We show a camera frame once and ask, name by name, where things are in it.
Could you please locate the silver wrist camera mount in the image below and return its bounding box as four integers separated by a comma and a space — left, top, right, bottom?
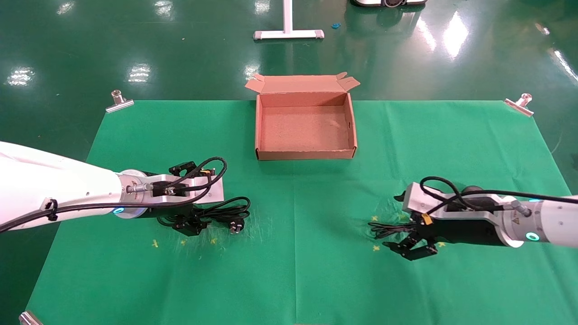
401, 182, 499, 223
147, 174, 225, 204

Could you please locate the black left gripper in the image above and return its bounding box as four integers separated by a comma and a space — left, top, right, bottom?
135, 161, 210, 237

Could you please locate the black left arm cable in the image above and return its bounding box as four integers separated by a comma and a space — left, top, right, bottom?
0, 157, 228, 234

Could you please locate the white metal stand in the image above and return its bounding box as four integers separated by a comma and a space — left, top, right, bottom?
253, 0, 325, 41

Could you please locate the thin black data cable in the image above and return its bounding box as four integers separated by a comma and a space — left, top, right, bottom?
368, 220, 427, 240

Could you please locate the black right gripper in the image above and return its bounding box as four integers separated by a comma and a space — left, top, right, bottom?
383, 193, 506, 262

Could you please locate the open brown cardboard box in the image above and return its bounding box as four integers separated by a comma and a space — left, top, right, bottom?
245, 72, 361, 161

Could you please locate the grey mobile robot base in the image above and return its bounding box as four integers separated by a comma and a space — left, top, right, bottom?
351, 0, 428, 9

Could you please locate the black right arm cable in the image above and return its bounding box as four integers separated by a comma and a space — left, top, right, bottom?
420, 176, 578, 215

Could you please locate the green table cloth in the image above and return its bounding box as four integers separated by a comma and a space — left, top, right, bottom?
25, 99, 572, 325

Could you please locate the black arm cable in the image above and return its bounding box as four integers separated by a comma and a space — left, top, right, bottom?
420, 176, 578, 215
0, 157, 228, 234

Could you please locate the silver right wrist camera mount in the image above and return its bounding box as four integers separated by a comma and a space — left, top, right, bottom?
401, 182, 499, 223

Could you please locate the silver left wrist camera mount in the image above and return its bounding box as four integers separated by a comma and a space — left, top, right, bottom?
147, 174, 225, 204

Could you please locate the thick black power cable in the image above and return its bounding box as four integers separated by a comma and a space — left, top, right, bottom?
156, 197, 251, 234

